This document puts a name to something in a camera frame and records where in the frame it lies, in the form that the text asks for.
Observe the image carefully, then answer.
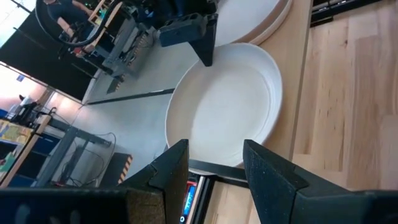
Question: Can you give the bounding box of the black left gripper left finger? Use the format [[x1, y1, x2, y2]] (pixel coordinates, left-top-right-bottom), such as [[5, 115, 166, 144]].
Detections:
[[0, 139, 190, 224]]

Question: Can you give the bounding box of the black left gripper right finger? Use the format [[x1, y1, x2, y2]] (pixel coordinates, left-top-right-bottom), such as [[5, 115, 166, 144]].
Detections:
[[243, 139, 398, 224]]

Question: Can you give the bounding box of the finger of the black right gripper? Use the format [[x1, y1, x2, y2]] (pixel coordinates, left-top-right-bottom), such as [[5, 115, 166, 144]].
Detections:
[[158, 13, 219, 68]]

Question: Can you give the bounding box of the white plastic plate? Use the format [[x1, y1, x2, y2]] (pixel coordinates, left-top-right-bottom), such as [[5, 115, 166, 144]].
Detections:
[[164, 42, 284, 175], [213, 0, 282, 47]]

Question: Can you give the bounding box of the peach plastic plate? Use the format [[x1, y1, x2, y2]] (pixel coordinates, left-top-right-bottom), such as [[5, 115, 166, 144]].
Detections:
[[239, 0, 294, 47]]

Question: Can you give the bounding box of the orange black hazard mat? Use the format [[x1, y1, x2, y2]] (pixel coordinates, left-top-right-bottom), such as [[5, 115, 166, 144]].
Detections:
[[99, 152, 134, 188], [106, 73, 126, 95]]

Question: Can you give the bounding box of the grey machine cart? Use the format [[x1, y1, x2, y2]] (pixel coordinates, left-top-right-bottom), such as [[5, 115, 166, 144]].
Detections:
[[93, 15, 158, 78]]

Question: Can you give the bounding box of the black red power station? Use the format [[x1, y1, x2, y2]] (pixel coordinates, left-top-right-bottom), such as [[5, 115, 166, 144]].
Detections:
[[179, 174, 215, 224]]

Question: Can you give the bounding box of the colourful poster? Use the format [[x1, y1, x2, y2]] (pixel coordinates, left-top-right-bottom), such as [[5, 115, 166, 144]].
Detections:
[[0, 119, 34, 147]]

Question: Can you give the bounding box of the black desk equipment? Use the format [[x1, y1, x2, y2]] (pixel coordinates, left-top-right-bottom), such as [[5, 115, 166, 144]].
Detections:
[[7, 95, 43, 125]]

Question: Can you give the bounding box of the person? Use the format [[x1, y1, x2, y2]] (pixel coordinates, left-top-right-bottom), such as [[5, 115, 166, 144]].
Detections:
[[43, 0, 94, 35]]

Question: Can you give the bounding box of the black partition curtain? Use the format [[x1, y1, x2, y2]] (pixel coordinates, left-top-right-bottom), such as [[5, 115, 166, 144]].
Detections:
[[0, 12, 98, 101]]

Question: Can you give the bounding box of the grey metal desk frame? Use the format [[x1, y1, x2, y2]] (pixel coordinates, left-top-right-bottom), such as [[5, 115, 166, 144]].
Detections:
[[30, 119, 113, 188]]

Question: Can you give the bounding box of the wooden post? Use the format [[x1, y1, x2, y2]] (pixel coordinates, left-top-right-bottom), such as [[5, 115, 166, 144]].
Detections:
[[0, 114, 52, 188]]

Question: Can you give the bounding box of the wooden rack frame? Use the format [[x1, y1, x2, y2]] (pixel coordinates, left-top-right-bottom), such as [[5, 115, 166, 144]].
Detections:
[[76, 0, 124, 54]]

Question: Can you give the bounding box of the black aluminium rig frame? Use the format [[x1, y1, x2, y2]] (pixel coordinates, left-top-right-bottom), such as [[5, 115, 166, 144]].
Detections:
[[310, 0, 384, 28]]

